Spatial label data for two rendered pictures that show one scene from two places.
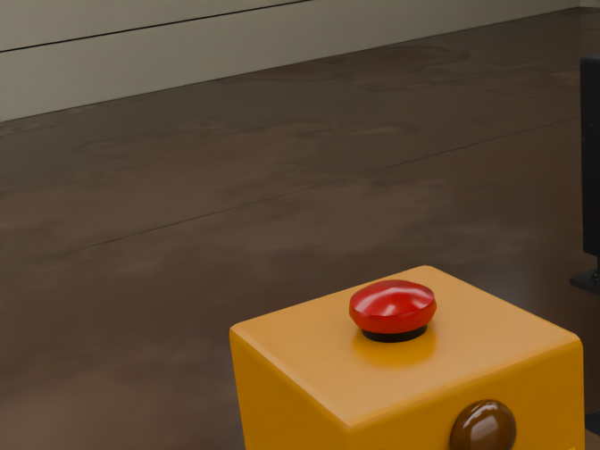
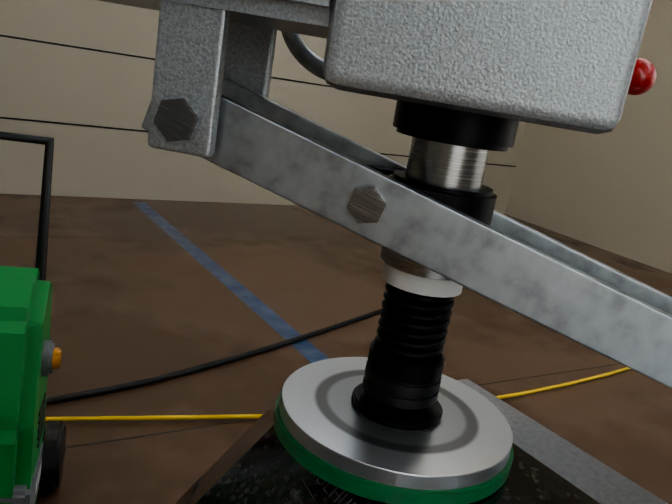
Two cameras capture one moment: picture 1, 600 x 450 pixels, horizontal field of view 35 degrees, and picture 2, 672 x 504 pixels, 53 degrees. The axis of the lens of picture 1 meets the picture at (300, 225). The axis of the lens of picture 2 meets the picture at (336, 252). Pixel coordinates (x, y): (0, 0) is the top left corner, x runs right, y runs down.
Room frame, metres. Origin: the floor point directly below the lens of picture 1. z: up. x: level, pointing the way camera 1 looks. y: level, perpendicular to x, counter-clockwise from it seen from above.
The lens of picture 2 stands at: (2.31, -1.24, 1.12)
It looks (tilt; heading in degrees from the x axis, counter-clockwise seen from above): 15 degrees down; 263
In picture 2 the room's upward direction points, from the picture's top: 10 degrees clockwise
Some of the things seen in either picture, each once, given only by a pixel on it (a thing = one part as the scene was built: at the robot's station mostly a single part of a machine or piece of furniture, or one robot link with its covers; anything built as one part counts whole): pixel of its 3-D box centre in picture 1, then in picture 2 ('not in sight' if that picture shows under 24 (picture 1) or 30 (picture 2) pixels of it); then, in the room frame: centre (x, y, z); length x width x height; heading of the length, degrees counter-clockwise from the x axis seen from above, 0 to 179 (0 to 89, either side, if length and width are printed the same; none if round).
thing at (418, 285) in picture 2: not in sight; (425, 264); (2.16, -1.79, 0.97); 0.07 x 0.07 x 0.04
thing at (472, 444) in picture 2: not in sight; (395, 412); (2.16, -1.79, 0.82); 0.21 x 0.21 x 0.01
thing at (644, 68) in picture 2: not in sight; (611, 72); (2.02, -1.83, 1.15); 0.08 x 0.03 x 0.03; 168
